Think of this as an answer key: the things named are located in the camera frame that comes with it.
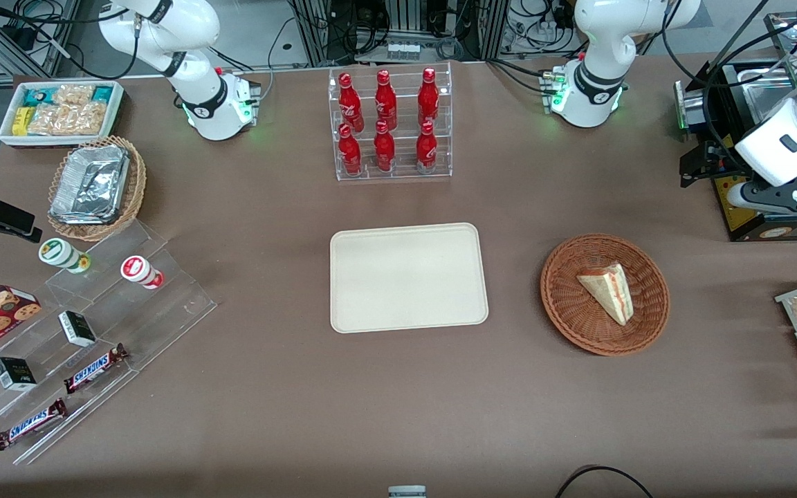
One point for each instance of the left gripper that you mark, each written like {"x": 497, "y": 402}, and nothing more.
{"x": 711, "y": 158}

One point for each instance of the triangular sandwich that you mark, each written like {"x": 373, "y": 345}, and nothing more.
{"x": 609, "y": 290}

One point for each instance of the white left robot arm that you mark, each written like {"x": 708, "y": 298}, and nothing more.
{"x": 596, "y": 76}

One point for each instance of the light tan wicker basket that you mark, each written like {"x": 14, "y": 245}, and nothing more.
{"x": 134, "y": 194}

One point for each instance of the round brown wicker basket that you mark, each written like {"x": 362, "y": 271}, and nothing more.
{"x": 564, "y": 304}

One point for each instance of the beige plastic tray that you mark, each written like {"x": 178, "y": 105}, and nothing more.
{"x": 409, "y": 277}

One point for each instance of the green lid yogurt cup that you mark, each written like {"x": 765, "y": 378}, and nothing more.
{"x": 56, "y": 252}

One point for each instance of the silver foil packets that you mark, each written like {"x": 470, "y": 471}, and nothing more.
{"x": 90, "y": 183}

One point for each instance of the white rectangular snack bin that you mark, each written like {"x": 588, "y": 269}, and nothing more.
{"x": 52, "y": 141}

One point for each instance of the black hot food cabinet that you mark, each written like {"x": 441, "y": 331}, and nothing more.
{"x": 758, "y": 83}

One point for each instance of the yellow snack packet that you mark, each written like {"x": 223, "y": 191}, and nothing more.
{"x": 21, "y": 121}

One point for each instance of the clear peanut snack bag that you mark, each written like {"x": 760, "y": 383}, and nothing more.
{"x": 49, "y": 120}
{"x": 73, "y": 95}
{"x": 87, "y": 119}

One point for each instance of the teal snack packet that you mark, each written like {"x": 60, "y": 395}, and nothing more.
{"x": 103, "y": 93}
{"x": 39, "y": 95}

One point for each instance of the small black carton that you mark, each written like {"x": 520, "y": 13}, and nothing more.
{"x": 77, "y": 328}
{"x": 14, "y": 373}

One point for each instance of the red lid yogurt cup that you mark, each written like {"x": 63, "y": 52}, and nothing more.
{"x": 137, "y": 268}

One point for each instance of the Snickers chocolate bar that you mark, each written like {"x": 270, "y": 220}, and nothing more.
{"x": 28, "y": 424}
{"x": 94, "y": 369}

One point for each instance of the clear acrylic stepped display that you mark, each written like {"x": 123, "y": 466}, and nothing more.
{"x": 163, "y": 311}

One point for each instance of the red cola bottle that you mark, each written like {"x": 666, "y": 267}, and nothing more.
{"x": 426, "y": 149}
{"x": 350, "y": 155}
{"x": 385, "y": 104}
{"x": 428, "y": 100}
{"x": 384, "y": 149}
{"x": 351, "y": 107}

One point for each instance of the clear acrylic bottle rack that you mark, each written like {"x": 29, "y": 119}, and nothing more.
{"x": 404, "y": 142}

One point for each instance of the white power strip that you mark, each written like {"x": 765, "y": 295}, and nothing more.
{"x": 403, "y": 51}

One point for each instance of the aluminium equipment rack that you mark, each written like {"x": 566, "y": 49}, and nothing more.
{"x": 398, "y": 17}

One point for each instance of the small grey device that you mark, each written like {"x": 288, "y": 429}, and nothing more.
{"x": 407, "y": 492}

